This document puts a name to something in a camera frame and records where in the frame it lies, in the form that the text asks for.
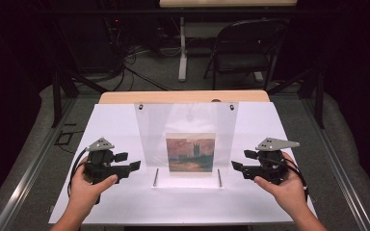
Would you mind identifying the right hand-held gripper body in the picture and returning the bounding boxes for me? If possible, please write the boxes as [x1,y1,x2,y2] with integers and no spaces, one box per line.
[242,137,302,187]

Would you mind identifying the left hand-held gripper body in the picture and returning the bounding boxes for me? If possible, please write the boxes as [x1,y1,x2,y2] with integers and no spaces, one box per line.
[83,137,133,186]

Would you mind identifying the clear acrylic photo frame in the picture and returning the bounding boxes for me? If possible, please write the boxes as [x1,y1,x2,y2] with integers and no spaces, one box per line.
[133,101,240,190]

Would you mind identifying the painting print photo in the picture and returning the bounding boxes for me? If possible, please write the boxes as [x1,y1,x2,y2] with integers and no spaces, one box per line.
[165,132,217,176]

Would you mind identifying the person's right hand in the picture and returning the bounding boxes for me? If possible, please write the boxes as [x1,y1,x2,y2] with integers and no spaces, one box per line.
[253,151,306,215]

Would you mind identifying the person's left hand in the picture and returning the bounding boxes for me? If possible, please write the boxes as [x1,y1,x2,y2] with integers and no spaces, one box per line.
[68,160,119,211]

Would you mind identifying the white board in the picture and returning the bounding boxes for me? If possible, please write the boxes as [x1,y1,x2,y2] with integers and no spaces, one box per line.
[48,101,319,226]

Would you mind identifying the black metal stand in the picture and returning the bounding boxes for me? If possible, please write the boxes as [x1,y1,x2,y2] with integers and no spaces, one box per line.
[51,65,109,129]
[267,66,326,130]

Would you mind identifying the black folding chair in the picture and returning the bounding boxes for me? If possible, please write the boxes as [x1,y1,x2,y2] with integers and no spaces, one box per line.
[203,17,291,91]

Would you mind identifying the black equipment rack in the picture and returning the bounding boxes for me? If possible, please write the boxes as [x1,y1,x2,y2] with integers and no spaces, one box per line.
[101,15,127,70]

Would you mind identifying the white table leg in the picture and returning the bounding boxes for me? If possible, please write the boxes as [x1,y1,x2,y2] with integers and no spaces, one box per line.
[177,16,189,83]

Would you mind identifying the light wooden table top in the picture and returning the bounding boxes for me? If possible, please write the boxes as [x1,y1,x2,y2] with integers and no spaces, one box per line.
[158,0,300,9]

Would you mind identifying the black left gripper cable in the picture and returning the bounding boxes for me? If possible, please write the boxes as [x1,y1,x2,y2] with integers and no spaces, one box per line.
[66,147,102,206]

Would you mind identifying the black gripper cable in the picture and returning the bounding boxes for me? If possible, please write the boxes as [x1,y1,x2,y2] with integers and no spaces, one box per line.
[262,156,310,202]
[66,147,102,206]

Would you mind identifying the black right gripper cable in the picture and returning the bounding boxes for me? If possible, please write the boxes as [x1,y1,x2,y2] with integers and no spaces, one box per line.
[262,156,310,202]

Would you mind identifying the aluminium floor rail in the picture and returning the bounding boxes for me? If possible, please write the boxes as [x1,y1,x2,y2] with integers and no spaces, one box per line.
[0,95,79,231]
[301,96,370,231]

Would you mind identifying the black floor cables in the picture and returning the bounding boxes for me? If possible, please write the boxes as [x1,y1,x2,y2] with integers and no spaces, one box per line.
[108,44,172,92]

